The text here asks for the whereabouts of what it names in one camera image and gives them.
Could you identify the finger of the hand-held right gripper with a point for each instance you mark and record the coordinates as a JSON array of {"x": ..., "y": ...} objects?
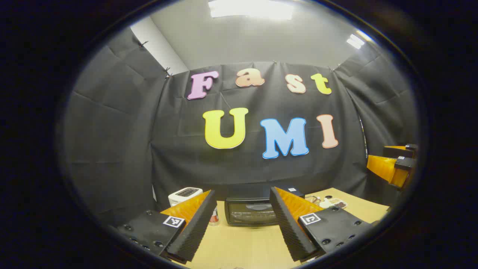
[
  {"x": 397, "y": 151},
  {"x": 384, "y": 168}
]

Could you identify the clear plastic water bottle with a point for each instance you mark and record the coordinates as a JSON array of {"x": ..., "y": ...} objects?
[{"x": 214, "y": 220}]

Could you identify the black electric oven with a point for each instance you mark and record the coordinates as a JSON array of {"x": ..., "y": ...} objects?
[{"x": 250, "y": 213}]

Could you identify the white divided dish with beans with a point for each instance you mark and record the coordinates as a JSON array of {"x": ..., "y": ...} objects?
[{"x": 338, "y": 204}]

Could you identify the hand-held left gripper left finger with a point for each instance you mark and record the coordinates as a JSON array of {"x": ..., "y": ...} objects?
[{"x": 196, "y": 231}]

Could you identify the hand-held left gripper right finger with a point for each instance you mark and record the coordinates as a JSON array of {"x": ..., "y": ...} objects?
[{"x": 287, "y": 228}]

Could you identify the small ceiling light panel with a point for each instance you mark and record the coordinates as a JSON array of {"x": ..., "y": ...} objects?
[{"x": 354, "y": 40}]

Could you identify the large ceiling light panel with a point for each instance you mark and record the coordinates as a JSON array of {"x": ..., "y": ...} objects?
[{"x": 250, "y": 9}]

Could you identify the black backdrop cloth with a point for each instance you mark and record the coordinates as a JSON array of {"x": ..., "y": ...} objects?
[{"x": 242, "y": 168}]

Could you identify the white toaster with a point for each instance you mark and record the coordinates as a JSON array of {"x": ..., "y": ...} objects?
[{"x": 181, "y": 194}]

